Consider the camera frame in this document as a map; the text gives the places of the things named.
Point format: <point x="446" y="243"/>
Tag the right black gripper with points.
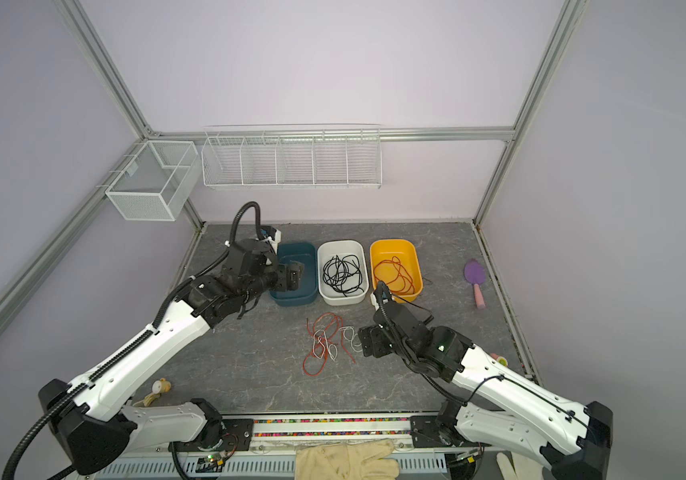
<point x="372" y="334"/>

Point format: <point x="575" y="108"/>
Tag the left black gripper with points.
<point x="282" y="284"/>

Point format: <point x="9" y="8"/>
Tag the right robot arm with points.
<point x="486" y="403"/>

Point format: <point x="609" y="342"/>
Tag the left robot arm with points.
<point x="91" y="416"/>

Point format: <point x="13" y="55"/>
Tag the teal plastic tub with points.
<point x="305" y="253"/>

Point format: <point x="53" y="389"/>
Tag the white plastic tub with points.
<point x="342" y="272"/>

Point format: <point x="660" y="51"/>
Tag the yellow plastic tub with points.
<point x="395" y="262"/>

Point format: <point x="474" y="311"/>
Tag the small pink toy figure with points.
<point x="500" y="359"/>

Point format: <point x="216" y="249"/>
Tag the cream work glove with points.
<point x="369" y="460"/>

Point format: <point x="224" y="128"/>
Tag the small white mesh basket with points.
<point x="157" y="181"/>

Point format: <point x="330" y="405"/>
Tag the small yellow toy figure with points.
<point x="159" y="388"/>

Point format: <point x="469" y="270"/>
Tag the white rubber glove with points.
<point x="519" y="467"/>

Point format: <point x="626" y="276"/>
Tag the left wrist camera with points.
<point x="271" y="236"/>

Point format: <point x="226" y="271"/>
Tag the long white wire basket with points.
<point x="293" y="156"/>

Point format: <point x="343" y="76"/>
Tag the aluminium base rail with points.
<point x="331" y="432"/>

